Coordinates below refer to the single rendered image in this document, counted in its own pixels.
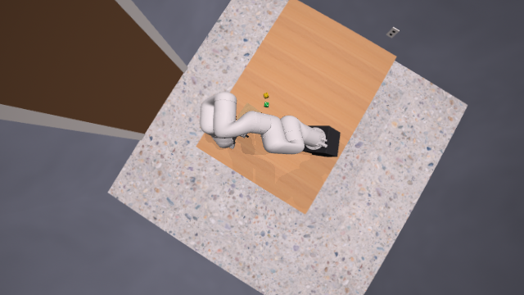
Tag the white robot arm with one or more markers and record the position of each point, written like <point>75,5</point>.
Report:
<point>281,136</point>

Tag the tan mat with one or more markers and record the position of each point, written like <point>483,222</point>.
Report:
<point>245,109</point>

